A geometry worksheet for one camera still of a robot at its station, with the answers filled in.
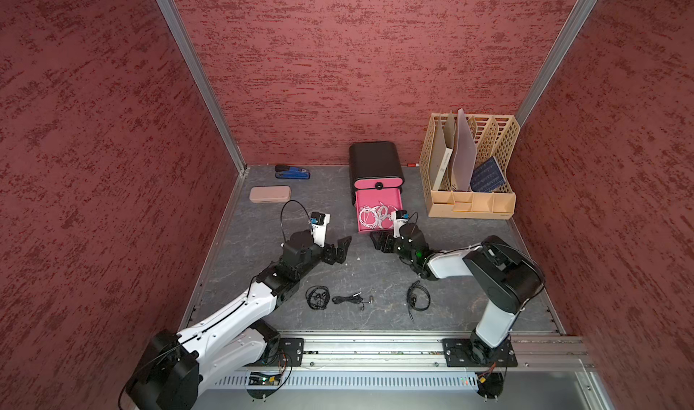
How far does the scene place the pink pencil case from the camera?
1.09m

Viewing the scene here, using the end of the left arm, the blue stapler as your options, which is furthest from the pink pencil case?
the end of the left arm

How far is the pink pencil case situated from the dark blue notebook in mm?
757

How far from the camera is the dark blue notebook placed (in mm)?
998

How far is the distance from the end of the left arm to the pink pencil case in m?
0.45

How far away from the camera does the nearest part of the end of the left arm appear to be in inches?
28.0
